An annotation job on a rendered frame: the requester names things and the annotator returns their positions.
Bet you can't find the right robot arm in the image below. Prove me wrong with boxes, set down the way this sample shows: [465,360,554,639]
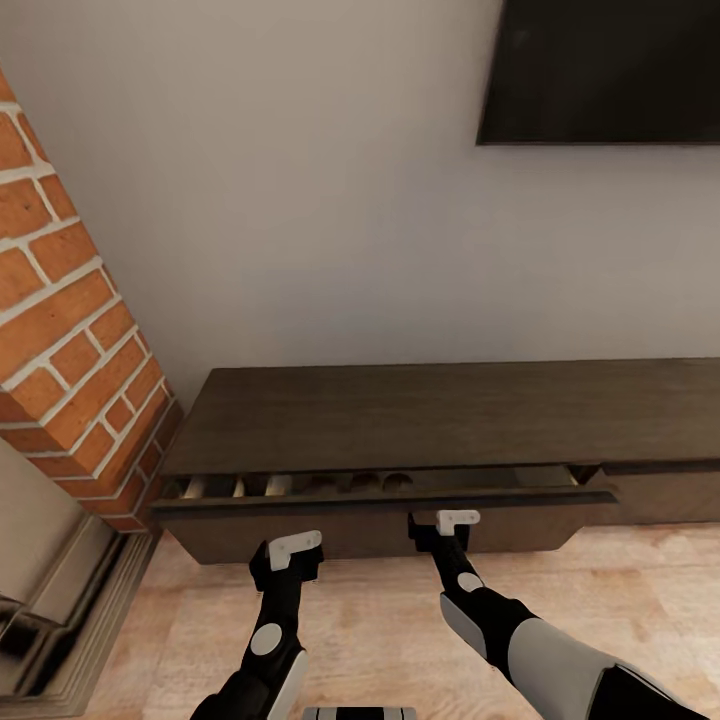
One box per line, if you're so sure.
[408,510,711,720]

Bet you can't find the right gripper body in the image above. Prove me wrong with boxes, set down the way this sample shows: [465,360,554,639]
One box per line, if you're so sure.
[416,525,469,563]

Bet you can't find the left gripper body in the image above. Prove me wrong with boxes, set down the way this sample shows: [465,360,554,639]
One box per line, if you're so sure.
[250,549,318,601]

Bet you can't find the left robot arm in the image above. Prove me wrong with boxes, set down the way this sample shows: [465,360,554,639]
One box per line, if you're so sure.
[191,529,324,720]

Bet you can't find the pillar candle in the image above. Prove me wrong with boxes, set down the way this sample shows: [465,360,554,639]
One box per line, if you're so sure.
[305,475,337,494]
[350,472,384,494]
[383,473,415,492]

